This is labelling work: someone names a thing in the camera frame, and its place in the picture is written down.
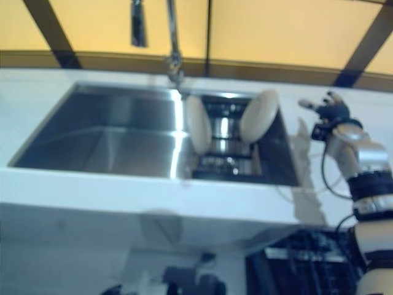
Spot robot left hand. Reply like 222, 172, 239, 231
100, 283, 124, 295

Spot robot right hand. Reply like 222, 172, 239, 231
298, 91, 351, 124

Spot beige round plate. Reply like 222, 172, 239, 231
184, 94, 214, 155
239, 88, 279, 144

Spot white cabinet door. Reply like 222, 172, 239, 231
0, 201, 184, 295
179, 214, 268, 259

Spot black dish drying rack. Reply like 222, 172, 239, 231
191, 94, 268, 181

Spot stainless steel sink basin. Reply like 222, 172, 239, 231
7, 80, 300, 187

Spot chrome gooseneck kitchen faucet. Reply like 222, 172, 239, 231
129, 0, 193, 100

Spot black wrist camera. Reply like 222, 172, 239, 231
311, 118, 335, 143

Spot thin black cable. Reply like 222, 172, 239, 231
320, 143, 354, 198
335, 214, 357, 236

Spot dishwasher wire rack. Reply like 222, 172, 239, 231
263, 229, 369, 295

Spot dark window frame grid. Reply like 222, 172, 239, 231
0, 0, 393, 90

